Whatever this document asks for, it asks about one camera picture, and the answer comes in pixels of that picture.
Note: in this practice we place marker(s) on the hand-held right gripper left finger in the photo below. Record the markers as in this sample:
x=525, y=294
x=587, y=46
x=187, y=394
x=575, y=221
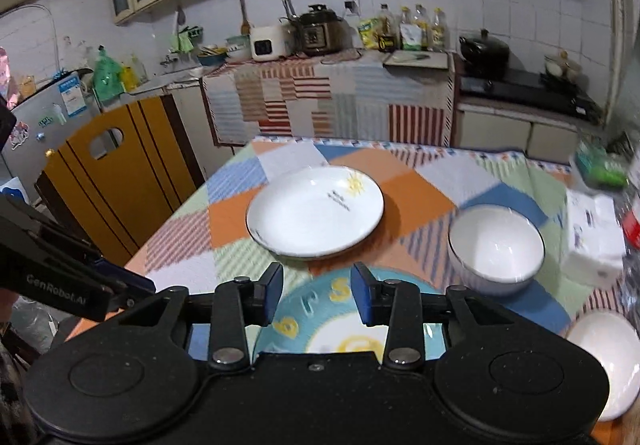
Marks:
x=273, y=292

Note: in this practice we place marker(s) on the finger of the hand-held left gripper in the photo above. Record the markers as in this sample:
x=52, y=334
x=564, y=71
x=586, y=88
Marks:
x=127, y=282

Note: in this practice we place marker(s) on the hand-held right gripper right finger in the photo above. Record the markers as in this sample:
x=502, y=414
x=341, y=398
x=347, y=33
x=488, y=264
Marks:
x=362, y=297

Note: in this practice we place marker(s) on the blue plate yellow letters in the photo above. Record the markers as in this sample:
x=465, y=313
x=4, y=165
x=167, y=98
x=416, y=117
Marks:
x=320, y=320

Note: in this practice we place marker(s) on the white plate sun print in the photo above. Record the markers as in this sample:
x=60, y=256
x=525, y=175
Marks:
x=300, y=220

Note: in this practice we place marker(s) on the white bowl dark rim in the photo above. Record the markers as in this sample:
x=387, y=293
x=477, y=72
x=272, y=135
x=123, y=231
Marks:
x=605, y=365
x=495, y=247

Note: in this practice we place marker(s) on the stack of counter bowls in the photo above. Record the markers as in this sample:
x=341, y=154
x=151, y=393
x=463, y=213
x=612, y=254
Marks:
x=238, y=49

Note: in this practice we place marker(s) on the checked colourful tablecloth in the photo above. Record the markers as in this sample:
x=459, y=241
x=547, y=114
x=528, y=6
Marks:
x=240, y=220

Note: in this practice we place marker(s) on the brown wooden chair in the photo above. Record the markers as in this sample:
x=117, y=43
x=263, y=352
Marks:
x=125, y=175

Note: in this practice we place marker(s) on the grey fuzzy clothing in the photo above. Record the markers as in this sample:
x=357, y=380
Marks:
x=10, y=385

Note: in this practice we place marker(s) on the grey fridge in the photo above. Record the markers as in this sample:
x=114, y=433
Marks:
x=40, y=145

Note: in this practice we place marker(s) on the striped patchwork counter cloth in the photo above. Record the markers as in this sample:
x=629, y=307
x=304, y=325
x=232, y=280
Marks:
x=300, y=95

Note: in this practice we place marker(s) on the yellow detergent bottle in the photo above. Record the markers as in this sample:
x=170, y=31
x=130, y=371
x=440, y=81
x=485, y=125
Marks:
x=134, y=75

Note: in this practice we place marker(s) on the green plastic bag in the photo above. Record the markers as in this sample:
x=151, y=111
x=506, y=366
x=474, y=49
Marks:
x=107, y=75

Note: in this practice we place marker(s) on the cream lower cabinets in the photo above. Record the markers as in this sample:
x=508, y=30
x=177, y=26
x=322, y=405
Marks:
x=500, y=130

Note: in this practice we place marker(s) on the sink faucet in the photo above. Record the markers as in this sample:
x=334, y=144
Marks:
x=170, y=61

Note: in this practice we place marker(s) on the white tissue box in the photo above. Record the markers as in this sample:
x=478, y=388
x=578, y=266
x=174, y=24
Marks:
x=592, y=240

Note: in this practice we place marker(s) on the blue basin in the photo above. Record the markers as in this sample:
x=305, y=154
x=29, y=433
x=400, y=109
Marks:
x=212, y=57

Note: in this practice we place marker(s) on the white cutting board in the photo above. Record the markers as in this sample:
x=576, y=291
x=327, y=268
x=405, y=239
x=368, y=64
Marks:
x=400, y=60

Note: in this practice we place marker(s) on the kitchen knife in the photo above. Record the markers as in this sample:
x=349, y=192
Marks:
x=417, y=57

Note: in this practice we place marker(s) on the white rice cooker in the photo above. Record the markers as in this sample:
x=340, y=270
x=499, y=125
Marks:
x=269, y=44

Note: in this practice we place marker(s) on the green hanging cloth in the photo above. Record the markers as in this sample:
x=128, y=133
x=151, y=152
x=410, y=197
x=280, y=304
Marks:
x=185, y=40

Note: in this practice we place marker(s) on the yellow snack packet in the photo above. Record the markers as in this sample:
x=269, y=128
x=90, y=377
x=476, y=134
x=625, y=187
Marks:
x=369, y=34

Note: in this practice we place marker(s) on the black pressure cooker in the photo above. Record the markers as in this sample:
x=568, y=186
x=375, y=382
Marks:
x=317, y=32

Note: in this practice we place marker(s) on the black gas stove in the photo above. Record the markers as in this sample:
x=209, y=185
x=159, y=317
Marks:
x=525, y=90

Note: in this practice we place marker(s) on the dark sauce bottle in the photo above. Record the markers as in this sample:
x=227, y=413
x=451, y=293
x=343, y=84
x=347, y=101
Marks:
x=386, y=32

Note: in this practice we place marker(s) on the clear oil bottle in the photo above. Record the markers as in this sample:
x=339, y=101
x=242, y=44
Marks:
x=438, y=32
x=422, y=27
x=407, y=32

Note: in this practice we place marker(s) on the green plastic basket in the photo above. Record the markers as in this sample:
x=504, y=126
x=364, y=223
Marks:
x=600, y=170

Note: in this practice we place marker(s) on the black wok with lid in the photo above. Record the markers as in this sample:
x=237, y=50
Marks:
x=482, y=52

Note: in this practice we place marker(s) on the wooden spatula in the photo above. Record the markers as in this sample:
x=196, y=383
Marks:
x=245, y=20

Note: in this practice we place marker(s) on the red cap water bottle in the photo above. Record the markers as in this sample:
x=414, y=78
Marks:
x=631, y=227

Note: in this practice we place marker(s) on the white cooking pot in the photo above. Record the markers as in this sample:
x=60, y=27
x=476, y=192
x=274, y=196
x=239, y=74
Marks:
x=562, y=67

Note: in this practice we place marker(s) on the wall power socket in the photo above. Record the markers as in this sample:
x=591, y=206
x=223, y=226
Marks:
x=351, y=7

